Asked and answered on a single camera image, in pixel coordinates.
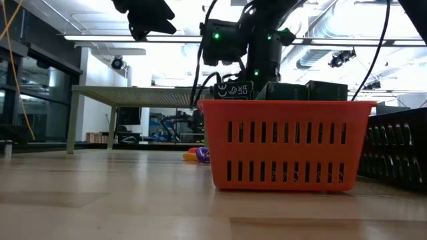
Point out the orange plastic basket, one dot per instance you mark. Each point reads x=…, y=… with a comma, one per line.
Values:
x=287, y=111

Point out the black ceiling spotlight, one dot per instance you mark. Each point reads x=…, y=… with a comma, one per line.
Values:
x=117, y=62

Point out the ceiling light strip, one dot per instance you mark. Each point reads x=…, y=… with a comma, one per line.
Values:
x=93, y=38

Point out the green perforated metal shelf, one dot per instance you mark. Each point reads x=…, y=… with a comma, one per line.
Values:
x=133, y=96

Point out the black background monitor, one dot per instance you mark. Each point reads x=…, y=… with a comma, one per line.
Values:
x=129, y=116

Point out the black plastic basket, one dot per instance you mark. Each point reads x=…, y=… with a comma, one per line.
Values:
x=393, y=116

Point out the black ceiling camera cluster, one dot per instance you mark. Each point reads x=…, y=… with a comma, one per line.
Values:
x=372, y=85
x=342, y=58

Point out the grey metal post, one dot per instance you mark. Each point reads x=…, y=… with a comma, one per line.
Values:
x=8, y=150

